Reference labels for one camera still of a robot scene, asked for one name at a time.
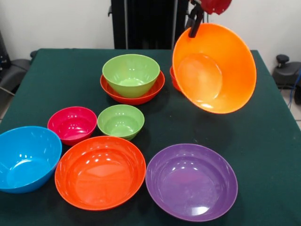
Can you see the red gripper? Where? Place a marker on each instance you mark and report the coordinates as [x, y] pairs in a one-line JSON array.
[[216, 5]]

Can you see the large orange bowl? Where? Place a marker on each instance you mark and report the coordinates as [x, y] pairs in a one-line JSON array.
[[223, 70]]

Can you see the large green bowl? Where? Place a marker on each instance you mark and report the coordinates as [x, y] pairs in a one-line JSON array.
[[130, 75]]

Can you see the large red bowl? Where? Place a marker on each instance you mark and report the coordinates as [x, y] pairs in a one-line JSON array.
[[131, 100], [100, 176]]

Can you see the small red bowl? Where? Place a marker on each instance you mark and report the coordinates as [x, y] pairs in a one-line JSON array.
[[174, 81]]

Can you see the small green bowl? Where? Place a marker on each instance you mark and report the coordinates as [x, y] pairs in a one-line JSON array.
[[120, 122]]

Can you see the dark green table cloth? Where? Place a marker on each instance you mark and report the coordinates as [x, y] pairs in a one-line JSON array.
[[70, 82]]

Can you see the pink bowl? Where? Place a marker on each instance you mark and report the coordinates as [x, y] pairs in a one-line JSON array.
[[71, 124]]

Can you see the purple bowl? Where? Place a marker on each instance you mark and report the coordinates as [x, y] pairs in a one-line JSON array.
[[191, 183]]

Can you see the black device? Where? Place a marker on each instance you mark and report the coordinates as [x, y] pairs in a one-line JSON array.
[[3, 54]]

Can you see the blue bowl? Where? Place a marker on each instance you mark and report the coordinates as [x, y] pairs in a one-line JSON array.
[[26, 162]]

